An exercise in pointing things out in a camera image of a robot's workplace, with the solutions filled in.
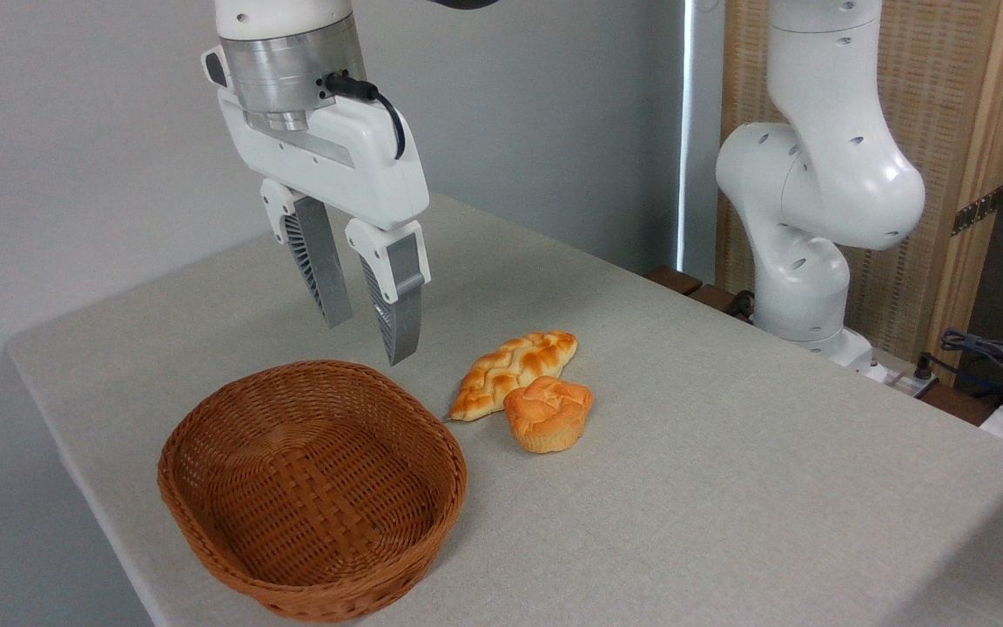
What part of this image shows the brown wicker basket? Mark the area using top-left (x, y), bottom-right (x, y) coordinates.
top-left (158, 360), bottom-right (468, 624)

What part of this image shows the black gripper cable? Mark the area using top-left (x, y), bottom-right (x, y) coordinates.
top-left (325, 72), bottom-right (407, 162)

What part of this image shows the round muffin-shaped bread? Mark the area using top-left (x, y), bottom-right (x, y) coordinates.
top-left (503, 375), bottom-right (595, 455)

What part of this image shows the wooden rattan folding screen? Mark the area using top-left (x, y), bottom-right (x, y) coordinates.
top-left (717, 0), bottom-right (1003, 384)

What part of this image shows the metal screen hinge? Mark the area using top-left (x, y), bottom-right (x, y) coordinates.
top-left (952, 185), bottom-right (1003, 237)

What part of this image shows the long braided bread loaf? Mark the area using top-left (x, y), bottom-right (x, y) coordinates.
top-left (448, 330), bottom-right (579, 423)

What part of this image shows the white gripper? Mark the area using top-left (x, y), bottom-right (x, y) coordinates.
top-left (201, 45), bottom-right (431, 367)

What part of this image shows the bundle of dark cables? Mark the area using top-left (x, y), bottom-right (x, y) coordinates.
top-left (915, 328), bottom-right (1003, 410)

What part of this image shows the grey tablecloth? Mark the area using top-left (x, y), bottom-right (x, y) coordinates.
top-left (7, 193), bottom-right (1003, 627)

